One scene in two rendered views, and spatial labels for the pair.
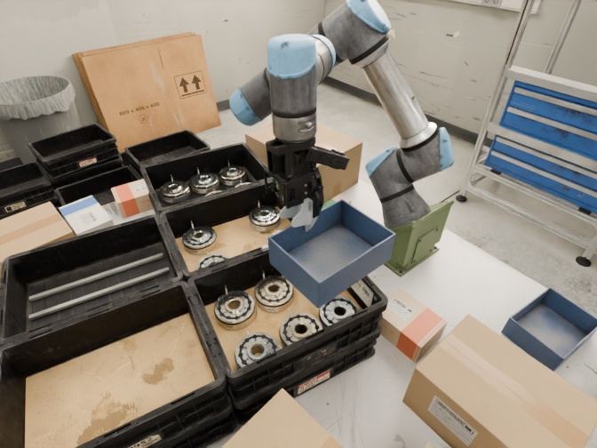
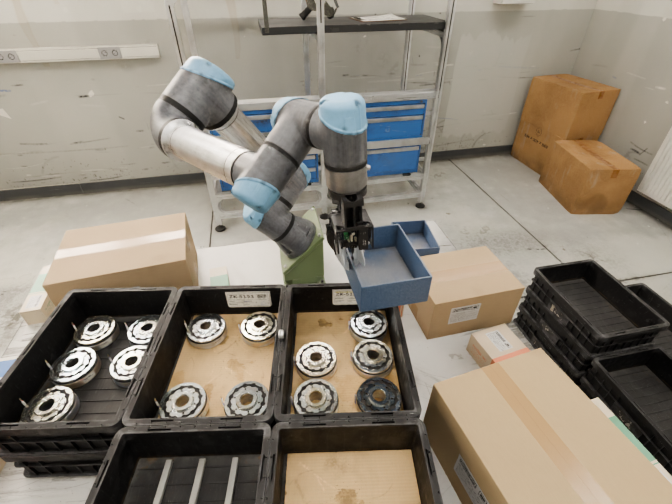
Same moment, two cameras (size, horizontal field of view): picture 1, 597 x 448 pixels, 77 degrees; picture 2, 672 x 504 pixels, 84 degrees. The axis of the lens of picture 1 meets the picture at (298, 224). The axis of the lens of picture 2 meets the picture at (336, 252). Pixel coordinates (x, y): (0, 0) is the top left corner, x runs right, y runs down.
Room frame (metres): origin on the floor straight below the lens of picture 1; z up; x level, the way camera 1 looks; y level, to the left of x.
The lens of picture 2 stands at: (0.34, 0.56, 1.64)
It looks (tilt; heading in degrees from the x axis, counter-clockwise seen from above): 38 degrees down; 297
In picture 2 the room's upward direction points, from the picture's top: straight up
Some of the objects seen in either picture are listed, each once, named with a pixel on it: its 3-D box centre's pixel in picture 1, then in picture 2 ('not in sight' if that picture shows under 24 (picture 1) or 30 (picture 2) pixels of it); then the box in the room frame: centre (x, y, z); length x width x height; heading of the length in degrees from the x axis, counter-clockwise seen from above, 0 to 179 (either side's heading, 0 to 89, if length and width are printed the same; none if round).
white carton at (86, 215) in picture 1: (89, 222); not in sight; (1.06, 0.77, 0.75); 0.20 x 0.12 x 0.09; 43
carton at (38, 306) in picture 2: not in sight; (46, 292); (1.68, 0.17, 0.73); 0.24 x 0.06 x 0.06; 132
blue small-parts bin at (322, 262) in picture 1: (330, 248); (381, 264); (0.54, -0.07, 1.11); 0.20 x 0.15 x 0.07; 129
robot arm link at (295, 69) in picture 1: (293, 75); (342, 131); (0.60, 0.01, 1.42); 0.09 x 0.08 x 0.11; 162
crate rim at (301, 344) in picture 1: (285, 292); (343, 342); (0.58, 0.03, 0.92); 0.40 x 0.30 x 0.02; 119
